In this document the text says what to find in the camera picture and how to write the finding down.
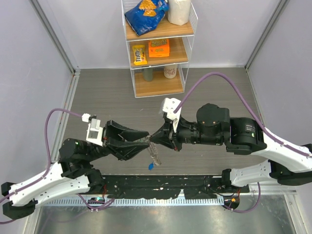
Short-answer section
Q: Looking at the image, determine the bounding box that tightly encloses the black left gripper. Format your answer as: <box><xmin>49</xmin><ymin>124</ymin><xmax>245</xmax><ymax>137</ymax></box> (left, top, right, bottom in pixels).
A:
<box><xmin>85</xmin><ymin>119</ymin><xmax>151</xmax><ymax>161</ymax></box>

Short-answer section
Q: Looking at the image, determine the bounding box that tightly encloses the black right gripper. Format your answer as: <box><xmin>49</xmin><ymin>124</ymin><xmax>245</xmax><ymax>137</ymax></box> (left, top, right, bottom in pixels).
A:
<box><xmin>150</xmin><ymin>114</ymin><xmax>223</xmax><ymax>152</ymax></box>

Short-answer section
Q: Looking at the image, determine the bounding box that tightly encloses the metal key organizer with rings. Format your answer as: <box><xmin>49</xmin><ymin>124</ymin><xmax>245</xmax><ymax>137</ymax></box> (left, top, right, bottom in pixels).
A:
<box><xmin>138</xmin><ymin>136</ymin><xmax>161</xmax><ymax>166</ymax></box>

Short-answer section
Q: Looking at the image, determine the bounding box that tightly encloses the key with blue tag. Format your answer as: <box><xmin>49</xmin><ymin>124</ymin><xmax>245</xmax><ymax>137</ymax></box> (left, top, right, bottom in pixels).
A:
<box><xmin>148</xmin><ymin>163</ymin><xmax>154</xmax><ymax>171</ymax></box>

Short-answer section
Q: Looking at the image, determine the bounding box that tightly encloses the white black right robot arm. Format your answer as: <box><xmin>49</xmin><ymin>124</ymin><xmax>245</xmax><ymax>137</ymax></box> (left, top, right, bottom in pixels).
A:
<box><xmin>150</xmin><ymin>103</ymin><xmax>312</xmax><ymax>192</ymax></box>

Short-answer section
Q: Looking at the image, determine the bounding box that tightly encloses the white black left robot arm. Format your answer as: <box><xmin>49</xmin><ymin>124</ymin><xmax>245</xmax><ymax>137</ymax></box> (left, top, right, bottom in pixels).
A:
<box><xmin>1</xmin><ymin>119</ymin><xmax>149</xmax><ymax>220</ymax></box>

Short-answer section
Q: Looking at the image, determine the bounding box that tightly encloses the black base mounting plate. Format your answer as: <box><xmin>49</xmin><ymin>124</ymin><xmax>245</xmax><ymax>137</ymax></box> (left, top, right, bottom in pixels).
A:
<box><xmin>92</xmin><ymin>175</ymin><xmax>250</xmax><ymax>200</ymax></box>

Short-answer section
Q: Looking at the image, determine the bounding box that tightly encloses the white printed cup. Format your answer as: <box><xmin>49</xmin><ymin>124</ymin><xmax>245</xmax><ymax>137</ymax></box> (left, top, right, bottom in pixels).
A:
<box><xmin>163</xmin><ymin>64</ymin><xmax>177</xmax><ymax>79</ymax></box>

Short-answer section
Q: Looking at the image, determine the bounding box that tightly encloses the yellow candy bag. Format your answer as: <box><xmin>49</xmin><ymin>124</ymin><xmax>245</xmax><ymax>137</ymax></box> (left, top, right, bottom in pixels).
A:
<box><xmin>132</xmin><ymin>45</ymin><xmax>147</xmax><ymax>66</ymax></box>

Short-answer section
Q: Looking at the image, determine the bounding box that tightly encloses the orange candy box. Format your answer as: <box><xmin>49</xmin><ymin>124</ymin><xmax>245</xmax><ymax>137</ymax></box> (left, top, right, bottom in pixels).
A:
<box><xmin>148</xmin><ymin>39</ymin><xmax>170</xmax><ymax>58</ymax></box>

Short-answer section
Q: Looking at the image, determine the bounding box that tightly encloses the blue chips bag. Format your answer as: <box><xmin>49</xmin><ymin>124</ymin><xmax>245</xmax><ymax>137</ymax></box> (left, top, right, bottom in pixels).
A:
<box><xmin>124</xmin><ymin>0</ymin><xmax>169</xmax><ymax>36</ymax></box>

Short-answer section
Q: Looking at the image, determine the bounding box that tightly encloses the white paper towel roll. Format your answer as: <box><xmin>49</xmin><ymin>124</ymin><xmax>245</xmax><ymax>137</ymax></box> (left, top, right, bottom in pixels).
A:
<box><xmin>168</xmin><ymin>0</ymin><xmax>191</xmax><ymax>26</ymax></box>

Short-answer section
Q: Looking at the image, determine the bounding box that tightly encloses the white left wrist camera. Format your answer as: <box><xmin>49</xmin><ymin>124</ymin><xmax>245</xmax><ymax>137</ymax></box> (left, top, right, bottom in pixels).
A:
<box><xmin>81</xmin><ymin>113</ymin><xmax>103</xmax><ymax>146</ymax></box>

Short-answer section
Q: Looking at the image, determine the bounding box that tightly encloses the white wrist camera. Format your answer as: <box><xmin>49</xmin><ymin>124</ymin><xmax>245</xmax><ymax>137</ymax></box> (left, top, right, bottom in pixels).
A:
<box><xmin>81</xmin><ymin>113</ymin><xmax>103</xmax><ymax>146</ymax></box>
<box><xmin>160</xmin><ymin>97</ymin><xmax>181</xmax><ymax>133</ymax></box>

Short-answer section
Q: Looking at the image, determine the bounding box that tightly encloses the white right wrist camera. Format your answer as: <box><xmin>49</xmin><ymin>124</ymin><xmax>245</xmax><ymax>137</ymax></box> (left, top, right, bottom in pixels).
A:
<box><xmin>160</xmin><ymin>97</ymin><xmax>181</xmax><ymax>133</ymax></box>

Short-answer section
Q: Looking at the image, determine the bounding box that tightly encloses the white slotted cable duct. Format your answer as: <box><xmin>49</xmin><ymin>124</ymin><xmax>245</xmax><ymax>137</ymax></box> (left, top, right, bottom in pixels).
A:
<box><xmin>45</xmin><ymin>196</ymin><xmax>224</xmax><ymax>207</ymax></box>

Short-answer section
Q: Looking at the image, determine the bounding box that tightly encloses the white wire shelf unit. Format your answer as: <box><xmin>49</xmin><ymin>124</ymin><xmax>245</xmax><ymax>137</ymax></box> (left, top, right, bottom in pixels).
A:
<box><xmin>122</xmin><ymin>5</ymin><xmax>198</xmax><ymax>98</ymax></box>

